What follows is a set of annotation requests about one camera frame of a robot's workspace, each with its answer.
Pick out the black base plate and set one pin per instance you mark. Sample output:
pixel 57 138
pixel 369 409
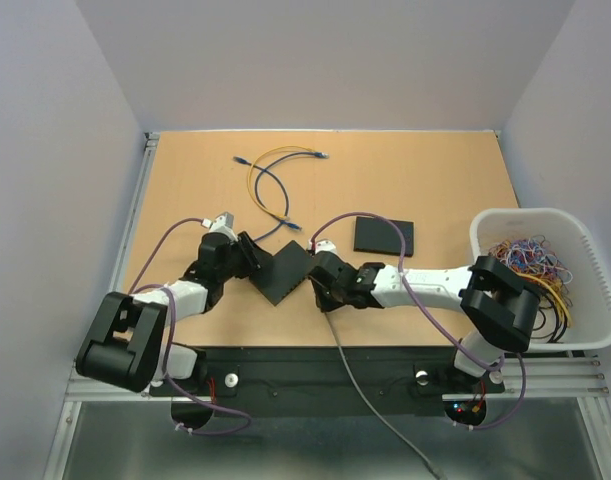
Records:
pixel 331 381

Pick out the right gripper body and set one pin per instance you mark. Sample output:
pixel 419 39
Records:
pixel 329 297

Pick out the aluminium frame rail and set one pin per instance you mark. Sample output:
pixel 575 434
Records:
pixel 83 389

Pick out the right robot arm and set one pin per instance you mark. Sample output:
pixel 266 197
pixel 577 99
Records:
pixel 501 305

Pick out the white plastic basket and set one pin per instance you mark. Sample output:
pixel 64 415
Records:
pixel 556 253

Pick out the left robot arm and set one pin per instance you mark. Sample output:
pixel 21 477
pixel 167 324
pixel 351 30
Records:
pixel 123 344

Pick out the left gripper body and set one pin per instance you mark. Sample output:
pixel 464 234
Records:
pixel 237 264

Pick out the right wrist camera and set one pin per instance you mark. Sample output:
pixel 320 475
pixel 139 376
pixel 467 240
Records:
pixel 319 246

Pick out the black network switch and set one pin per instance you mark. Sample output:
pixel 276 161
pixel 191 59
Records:
pixel 375 236
pixel 279 274

